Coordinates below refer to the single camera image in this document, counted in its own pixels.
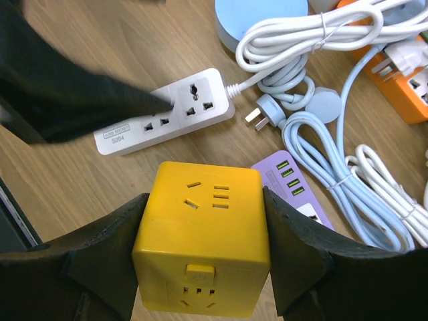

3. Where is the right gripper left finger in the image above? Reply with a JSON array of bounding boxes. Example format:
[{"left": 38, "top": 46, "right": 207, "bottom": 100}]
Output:
[{"left": 1, "top": 193, "right": 148, "bottom": 320}]

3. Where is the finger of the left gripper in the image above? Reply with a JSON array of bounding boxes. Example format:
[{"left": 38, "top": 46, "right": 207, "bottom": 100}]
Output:
[{"left": 1, "top": 1, "right": 171, "bottom": 144}]

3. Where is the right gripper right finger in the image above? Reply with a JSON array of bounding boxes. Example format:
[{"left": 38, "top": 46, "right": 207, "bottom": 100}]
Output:
[{"left": 263, "top": 189, "right": 427, "bottom": 320}]

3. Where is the yellow cube socket adapter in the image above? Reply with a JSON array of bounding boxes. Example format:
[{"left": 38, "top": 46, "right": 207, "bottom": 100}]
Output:
[{"left": 132, "top": 161, "right": 270, "bottom": 318}]

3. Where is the white usb power strip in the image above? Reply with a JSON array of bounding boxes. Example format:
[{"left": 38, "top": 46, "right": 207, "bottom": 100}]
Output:
[{"left": 94, "top": 68, "right": 235, "bottom": 156}]

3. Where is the purple pink power strip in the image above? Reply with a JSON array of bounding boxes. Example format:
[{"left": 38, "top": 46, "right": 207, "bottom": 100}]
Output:
[{"left": 251, "top": 150, "right": 334, "bottom": 231}]

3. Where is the round light blue socket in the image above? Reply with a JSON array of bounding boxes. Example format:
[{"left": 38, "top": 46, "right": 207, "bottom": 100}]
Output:
[{"left": 215, "top": 0, "right": 308, "bottom": 53}]

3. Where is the orange power strip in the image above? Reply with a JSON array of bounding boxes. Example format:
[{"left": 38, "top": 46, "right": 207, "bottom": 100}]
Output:
[{"left": 336, "top": 0, "right": 428, "bottom": 125}]

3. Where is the white cube socket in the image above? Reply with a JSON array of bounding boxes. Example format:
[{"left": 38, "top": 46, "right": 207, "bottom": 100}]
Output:
[{"left": 308, "top": 0, "right": 340, "bottom": 13}]

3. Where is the light blue cable with plug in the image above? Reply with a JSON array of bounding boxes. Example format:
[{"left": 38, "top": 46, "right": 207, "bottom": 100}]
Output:
[{"left": 282, "top": 46, "right": 415, "bottom": 252}]

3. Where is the white coiled cable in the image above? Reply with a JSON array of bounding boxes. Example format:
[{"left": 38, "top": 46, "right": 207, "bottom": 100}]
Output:
[{"left": 346, "top": 143, "right": 428, "bottom": 248}]

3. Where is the grey blue cable with plug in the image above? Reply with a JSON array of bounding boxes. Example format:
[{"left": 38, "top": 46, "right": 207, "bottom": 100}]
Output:
[{"left": 244, "top": 53, "right": 342, "bottom": 132}]

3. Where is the white cable bundle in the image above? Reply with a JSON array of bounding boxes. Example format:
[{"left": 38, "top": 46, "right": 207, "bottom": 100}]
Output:
[{"left": 226, "top": 0, "right": 428, "bottom": 100}]

